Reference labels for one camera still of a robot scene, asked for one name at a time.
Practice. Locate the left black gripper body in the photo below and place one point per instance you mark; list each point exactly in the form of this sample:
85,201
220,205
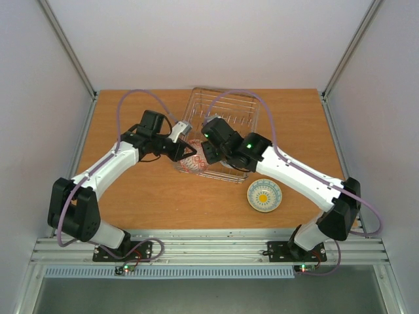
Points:
173,155

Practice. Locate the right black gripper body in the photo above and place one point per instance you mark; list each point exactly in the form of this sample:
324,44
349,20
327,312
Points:
211,152

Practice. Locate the blue slotted cable duct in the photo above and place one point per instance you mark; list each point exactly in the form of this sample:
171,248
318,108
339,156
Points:
149,272

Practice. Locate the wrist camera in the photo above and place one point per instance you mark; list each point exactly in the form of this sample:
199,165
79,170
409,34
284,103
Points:
208,119
180,128

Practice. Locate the red patterned bowl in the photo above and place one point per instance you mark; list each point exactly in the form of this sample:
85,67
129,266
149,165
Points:
197,163

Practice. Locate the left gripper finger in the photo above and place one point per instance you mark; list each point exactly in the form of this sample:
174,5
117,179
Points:
187,146
184,154

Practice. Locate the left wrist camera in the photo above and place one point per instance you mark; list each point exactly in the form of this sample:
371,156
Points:
180,128

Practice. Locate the wire dish rack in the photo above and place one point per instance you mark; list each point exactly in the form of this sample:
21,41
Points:
238,109

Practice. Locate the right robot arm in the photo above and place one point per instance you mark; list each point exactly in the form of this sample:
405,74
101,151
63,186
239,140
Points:
255,153

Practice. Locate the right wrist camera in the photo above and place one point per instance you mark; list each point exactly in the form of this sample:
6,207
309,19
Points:
208,119

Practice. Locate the circuit board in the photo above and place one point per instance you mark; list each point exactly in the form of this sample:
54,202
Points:
304,268
123,270

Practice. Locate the yellow sun bowl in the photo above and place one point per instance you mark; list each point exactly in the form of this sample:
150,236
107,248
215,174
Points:
264,195

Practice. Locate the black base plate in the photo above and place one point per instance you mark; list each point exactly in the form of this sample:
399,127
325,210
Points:
279,251
132,251

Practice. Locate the blue floral bowl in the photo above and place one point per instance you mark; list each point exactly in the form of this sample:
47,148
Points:
225,164

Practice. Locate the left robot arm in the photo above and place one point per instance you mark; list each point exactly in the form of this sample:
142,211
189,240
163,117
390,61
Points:
74,210

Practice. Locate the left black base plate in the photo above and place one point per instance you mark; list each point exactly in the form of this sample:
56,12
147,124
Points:
132,251

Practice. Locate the left circuit board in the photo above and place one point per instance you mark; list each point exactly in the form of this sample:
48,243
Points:
123,270

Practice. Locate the right circuit board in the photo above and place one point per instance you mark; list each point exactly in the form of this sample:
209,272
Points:
304,268

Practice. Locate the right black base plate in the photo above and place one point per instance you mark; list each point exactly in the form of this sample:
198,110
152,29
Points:
279,251

